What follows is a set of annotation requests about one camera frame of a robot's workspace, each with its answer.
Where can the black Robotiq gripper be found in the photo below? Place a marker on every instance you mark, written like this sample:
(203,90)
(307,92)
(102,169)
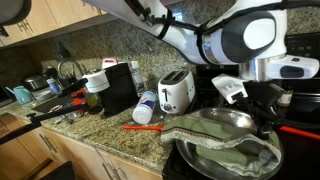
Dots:
(263,95)

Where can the green patterned kitchen towel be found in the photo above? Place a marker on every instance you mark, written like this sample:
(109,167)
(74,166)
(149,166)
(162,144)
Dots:
(200,128)

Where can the silver frying pan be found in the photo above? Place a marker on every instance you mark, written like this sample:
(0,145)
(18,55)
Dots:
(230,116)

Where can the small spice jar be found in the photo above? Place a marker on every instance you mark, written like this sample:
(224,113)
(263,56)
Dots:
(286,99)

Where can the black electric stove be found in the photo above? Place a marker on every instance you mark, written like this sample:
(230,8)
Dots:
(300,153)

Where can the white toaster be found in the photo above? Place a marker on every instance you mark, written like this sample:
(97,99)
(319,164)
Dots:
(176,90)

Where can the white Lysol wipes canister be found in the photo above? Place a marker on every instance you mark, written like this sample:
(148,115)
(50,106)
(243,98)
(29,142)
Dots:
(145,108)

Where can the red spatula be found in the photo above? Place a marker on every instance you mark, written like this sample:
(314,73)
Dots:
(140,127)

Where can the clear plastic bottle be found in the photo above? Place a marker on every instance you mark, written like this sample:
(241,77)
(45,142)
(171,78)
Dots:
(136,78)

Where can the black coffee machine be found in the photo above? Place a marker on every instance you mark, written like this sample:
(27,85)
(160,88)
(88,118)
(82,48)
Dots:
(116,90)

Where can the pink lidded container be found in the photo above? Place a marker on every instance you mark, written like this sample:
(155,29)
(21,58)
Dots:
(109,62)

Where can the green glass jar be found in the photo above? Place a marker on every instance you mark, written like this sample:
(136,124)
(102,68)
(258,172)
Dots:
(92,100)

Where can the white round container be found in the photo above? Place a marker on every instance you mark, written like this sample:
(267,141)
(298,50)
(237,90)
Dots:
(96,80)

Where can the orange small object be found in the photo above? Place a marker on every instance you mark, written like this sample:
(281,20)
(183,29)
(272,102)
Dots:
(79,96)

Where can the silver sink faucet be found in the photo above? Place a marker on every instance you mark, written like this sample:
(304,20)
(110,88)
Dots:
(70,61)

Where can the black counter mat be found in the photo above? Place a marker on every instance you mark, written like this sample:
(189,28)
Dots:
(50,104)

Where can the silver cooking pot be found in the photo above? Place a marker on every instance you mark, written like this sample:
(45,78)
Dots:
(35,81)

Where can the wooden upper cabinets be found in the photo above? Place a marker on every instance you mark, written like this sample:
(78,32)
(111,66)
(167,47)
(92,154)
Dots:
(50,16)

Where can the wooden cabinets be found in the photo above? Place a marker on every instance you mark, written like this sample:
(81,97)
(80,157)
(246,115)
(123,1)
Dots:
(50,16)
(20,156)

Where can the wooden lower cabinets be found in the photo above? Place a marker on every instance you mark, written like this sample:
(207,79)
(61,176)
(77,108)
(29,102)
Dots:
(20,156)

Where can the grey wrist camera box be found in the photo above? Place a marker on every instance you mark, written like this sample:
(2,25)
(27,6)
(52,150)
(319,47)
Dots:
(230,87)

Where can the black bar camera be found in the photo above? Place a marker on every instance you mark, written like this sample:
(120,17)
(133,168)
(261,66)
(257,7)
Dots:
(75,86)

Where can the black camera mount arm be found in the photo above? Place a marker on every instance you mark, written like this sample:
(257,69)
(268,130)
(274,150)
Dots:
(16,131)

